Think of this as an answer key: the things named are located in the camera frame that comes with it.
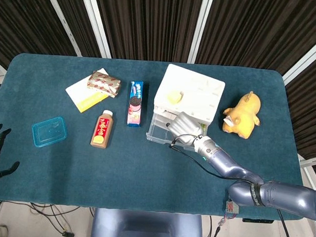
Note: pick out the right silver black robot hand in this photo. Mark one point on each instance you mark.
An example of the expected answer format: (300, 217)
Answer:
(186, 127)

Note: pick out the clear plastic drawer with toys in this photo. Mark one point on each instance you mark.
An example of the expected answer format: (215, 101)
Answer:
(158, 131)

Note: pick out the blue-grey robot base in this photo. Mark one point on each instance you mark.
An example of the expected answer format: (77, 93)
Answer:
(145, 228)

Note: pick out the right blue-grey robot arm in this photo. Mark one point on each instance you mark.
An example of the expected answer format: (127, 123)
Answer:
(283, 194)

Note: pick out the white plastic drawer unit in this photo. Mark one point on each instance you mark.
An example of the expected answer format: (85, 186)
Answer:
(193, 86)

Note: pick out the small green white toy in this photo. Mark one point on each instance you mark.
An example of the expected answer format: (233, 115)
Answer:
(204, 127)

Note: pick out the yellow sticky note pad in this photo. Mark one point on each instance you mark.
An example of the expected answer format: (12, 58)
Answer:
(174, 97)

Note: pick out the blue cookie box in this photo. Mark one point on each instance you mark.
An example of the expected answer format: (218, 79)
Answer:
(135, 107)

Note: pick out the yellow plush toy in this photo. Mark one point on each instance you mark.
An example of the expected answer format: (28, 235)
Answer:
(244, 117)

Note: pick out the blue clear plastic lid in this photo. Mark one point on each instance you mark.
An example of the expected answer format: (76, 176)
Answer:
(49, 131)

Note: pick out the teal table cloth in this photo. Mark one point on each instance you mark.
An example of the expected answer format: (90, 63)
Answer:
(118, 174)

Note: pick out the brown milk tea bottle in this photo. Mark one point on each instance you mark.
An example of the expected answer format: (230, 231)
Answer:
(101, 131)

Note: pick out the red emergency stop button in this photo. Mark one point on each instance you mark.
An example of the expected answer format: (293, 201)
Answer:
(232, 208)

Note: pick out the gold foil snack package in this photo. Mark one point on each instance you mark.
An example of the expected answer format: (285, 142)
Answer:
(104, 83)

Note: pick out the black power plug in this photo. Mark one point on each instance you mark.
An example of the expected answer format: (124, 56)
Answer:
(68, 234)

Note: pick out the white yellow booklet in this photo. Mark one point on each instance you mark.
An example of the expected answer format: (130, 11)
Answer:
(81, 96)

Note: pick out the dark brown pleated curtain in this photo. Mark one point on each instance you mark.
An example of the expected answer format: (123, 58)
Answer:
(151, 23)

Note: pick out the black bar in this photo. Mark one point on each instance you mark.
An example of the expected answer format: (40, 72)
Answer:
(257, 220)

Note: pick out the white metal frame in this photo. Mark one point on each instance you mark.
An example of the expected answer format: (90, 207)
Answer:
(310, 162)

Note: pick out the wide white post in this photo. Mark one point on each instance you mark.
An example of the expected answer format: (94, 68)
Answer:
(96, 24)

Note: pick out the thin white post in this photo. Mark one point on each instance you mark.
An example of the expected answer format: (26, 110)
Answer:
(63, 22)

